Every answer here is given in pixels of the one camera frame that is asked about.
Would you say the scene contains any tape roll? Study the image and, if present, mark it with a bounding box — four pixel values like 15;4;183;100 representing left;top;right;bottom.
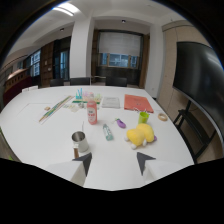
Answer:
157;112;169;122

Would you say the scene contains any yellow plush toy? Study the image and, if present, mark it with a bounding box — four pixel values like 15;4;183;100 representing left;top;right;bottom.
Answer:
124;123;158;150

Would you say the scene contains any purple eggplant toy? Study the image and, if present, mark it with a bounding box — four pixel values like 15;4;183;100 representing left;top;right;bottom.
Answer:
115;117;127;129

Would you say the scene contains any small white packet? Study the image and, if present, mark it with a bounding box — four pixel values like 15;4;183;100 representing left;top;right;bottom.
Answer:
68;104;81;113

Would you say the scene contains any large black display screen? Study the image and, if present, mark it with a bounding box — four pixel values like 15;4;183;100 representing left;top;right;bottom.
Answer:
172;41;224;146

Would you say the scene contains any black display stand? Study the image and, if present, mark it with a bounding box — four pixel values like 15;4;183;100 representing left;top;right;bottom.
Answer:
173;99;218;164

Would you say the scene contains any long wooden ruler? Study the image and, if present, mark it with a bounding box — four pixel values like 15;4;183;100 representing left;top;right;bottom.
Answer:
38;95;75;125

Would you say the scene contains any teal scissors holder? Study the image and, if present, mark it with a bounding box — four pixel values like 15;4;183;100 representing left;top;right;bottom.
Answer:
75;87;84;101

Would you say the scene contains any green plastic cup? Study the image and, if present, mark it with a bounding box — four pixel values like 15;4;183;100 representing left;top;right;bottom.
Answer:
138;111;150;125

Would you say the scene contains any white paper sheet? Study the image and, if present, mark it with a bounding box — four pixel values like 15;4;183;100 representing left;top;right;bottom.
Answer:
101;96;121;110

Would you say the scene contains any silver metal cup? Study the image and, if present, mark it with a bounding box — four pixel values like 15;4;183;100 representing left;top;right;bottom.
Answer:
71;130;90;154

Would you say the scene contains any pink bottle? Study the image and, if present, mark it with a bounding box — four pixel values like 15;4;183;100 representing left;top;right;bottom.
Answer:
86;97;98;126

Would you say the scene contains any black chair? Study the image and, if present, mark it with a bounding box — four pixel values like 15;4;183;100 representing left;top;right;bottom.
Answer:
69;76;92;86
105;76;128;88
49;78;65;88

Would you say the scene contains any window with roller blind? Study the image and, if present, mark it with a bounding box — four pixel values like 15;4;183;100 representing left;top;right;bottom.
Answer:
97;30;144;70

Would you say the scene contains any pink transparent box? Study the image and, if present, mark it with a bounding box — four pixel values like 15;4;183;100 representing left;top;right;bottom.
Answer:
83;91;95;103

